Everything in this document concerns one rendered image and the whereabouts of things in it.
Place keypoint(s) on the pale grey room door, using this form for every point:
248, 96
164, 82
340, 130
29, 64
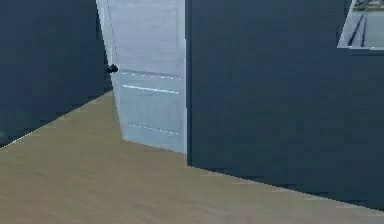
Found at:
150, 100

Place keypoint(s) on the white framed window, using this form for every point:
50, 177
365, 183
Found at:
365, 30

